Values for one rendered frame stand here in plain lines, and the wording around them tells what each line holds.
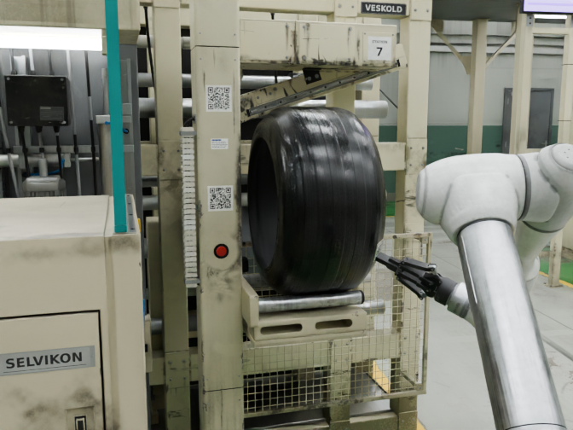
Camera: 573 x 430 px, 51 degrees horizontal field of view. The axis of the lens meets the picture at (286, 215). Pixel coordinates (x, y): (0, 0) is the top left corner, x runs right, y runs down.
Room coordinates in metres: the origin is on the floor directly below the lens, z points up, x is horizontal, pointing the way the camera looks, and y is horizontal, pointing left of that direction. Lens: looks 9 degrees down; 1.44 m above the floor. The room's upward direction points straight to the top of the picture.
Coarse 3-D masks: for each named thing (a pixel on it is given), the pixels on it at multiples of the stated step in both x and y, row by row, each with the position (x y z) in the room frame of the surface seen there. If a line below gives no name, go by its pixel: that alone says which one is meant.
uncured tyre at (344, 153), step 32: (256, 128) 1.97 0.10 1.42; (288, 128) 1.72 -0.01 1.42; (320, 128) 1.73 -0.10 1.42; (352, 128) 1.75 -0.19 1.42; (256, 160) 2.04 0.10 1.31; (288, 160) 1.66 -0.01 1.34; (320, 160) 1.65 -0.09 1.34; (352, 160) 1.67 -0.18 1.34; (256, 192) 2.13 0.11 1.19; (288, 192) 1.63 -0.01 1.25; (320, 192) 1.61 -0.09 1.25; (352, 192) 1.64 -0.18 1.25; (384, 192) 1.70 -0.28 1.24; (256, 224) 2.05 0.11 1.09; (288, 224) 1.62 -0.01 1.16; (320, 224) 1.61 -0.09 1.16; (352, 224) 1.63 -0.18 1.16; (384, 224) 1.70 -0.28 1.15; (256, 256) 1.95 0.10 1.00; (288, 256) 1.65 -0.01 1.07; (320, 256) 1.63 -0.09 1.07; (352, 256) 1.66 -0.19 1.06; (288, 288) 1.72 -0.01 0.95; (320, 288) 1.74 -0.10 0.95; (352, 288) 1.83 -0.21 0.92
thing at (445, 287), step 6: (426, 276) 1.63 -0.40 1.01; (432, 276) 1.62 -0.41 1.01; (438, 276) 1.62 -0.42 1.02; (420, 282) 1.65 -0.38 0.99; (438, 282) 1.62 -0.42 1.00; (444, 282) 1.60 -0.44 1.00; (450, 282) 1.61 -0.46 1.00; (456, 282) 1.61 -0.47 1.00; (432, 288) 1.63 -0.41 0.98; (438, 288) 1.60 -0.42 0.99; (444, 288) 1.59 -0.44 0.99; (450, 288) 1.59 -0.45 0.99; (426, 294) 1.65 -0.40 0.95; (432, 294) 1.64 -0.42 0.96; (438, 294) 1.60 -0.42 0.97; (444, 294) 1.59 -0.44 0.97; (438, 300) 1.61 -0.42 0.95; (444, 300) 1.59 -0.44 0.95
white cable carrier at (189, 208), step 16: (192, 128) 1.74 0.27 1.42; (192, 144) 1.74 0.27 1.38; (192, 160) 1.74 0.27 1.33; (192, 176) 1.79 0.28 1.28; (192, 192) 1.78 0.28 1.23; (192, 208) 1.78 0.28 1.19; (192, 224) 1.78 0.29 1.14; (192, 240) 1.74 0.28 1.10; (192, 256) 1.76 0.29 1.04; (192, 272) 1.74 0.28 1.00
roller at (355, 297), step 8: (280, 296) 1.74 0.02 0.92; (288, 296) 1.74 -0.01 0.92; (296, 296) 1.75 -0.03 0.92; (304, 296) 1.75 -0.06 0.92; (312, 296) 1.76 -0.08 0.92; (320, 296) 1.76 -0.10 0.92; (328, 296) 1.77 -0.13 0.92; (336, 296) 1.77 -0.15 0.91; (344, 296) 1.78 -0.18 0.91; (352, 296) 1.78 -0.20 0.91; (360, 296) 1.79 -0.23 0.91; (264, 304) 1.71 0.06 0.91; (272, 304) 1.71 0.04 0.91; (280, 304) 1.72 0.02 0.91; (288, 304) 1.73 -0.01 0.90; (296, 304) 1.73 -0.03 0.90; (304, 304) 1.74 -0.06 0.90; (312, 304) 1.75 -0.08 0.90; (320, 304) 1.75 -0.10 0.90; (328, 304) 1.76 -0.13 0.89; (336, 304) 1.77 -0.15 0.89; (344, 304) 1.78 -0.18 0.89; (352, 304) 1.79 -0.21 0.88; (360, 304) 1.80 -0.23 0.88
